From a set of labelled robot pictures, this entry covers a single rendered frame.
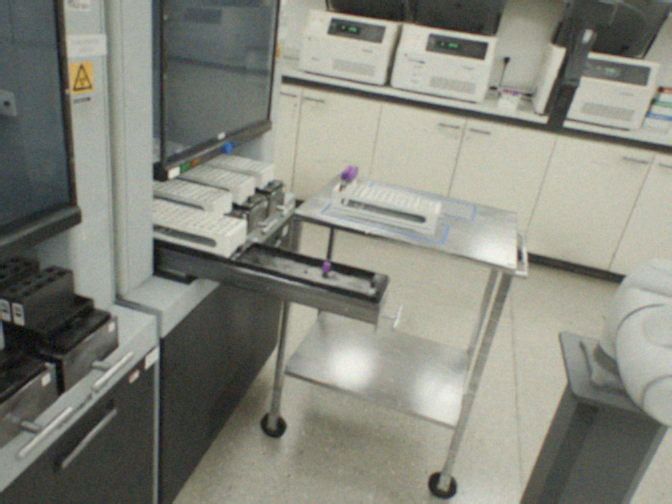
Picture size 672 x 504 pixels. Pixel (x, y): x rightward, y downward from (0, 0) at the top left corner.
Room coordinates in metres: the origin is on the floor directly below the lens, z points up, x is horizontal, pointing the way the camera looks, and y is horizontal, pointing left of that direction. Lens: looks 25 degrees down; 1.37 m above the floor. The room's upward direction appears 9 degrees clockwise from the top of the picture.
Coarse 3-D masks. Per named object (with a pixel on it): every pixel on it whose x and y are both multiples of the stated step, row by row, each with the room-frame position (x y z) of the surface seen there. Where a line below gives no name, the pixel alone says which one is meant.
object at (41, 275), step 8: (40, 272) 0.78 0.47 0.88; (48, 272) 0.79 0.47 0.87; (24, 280) 0.75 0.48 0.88; (32, 280) 0.75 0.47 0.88; (40, 280) 0.76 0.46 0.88; (8, 288) 0.72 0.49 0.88; (16, 288) 0.72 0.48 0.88; (24, 288) 0.73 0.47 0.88; (0, 296) 0.70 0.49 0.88; (8, 296) 0.70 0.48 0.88; (0, 304) 0.70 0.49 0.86; (8, 304) 0.70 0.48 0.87; (8, 312) 0.70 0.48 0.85; (8, 320) 0.70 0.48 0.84
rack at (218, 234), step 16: (160, 208) 1.16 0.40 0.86; (176, 208) 1.17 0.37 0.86; (192, 208) 1.18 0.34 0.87; (160, 224) 1.09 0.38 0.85; (176, 224) 1.08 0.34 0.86; (192, 224) 1.10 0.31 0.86; (208, 224) 1.11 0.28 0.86; (224, 224) 1.12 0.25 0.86; (240, 224) 1.13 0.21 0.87; (176, 240) 1.08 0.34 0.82; (192, 240) 1.13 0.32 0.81; (208, 240) 1.14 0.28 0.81; (224, 240) 1.06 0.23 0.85; (240, 240) 1.12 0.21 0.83; (224, 256) 1.06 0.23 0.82
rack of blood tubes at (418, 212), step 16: (336, 192) 1.41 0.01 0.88; (352, 192) 1.43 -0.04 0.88; (368, 192) 1.45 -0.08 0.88; (384, 192) 1.47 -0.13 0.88; (352, 208) 1.40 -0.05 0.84; (368, 208) 1.42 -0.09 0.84; (384, 208) 1.48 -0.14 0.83; (400, 208) 1.38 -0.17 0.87; (416, 208) 1.38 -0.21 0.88; (432, 208) 1.40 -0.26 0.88; (400, 224) 1.37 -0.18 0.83; (416, 224) 1.37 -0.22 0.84; (432, 224) 1.36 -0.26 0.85
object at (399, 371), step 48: (336, 240) 1.79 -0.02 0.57; (384, 240) 1.31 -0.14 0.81; (432, 240) 1.32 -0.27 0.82; (480, 240) 1.37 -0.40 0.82; (336, 336) 1.61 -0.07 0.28; (384, 336) 1.66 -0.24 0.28; (336, 384) 1.35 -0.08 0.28; (384, 384) 1.39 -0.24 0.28; (432, 384) 1.42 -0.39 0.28; (432, 480) 1.24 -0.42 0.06
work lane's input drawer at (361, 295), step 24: (168, 264) 1.07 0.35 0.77; (192, 264) 1.06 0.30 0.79; (216, 264) 1.04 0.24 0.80; (240, 264) 1.04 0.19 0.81; (264, 264) 1.07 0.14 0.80; (288, 264) 1.09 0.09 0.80; (312, 264) 1.11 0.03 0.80; (336, 264) 1.11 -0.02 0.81; (240, 288) 1.03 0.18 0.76; (264, 288) 1.02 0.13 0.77; (288, 288) 1.01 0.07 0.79; (312, 288) 1.00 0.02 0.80; (336, 288) 1.00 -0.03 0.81; (360, 288) 1.03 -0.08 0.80; (384, 288) 1.05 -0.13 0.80; (336, 312) 0.98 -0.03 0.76; (360, 312) 0.97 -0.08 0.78; (384, 312) 1.03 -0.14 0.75
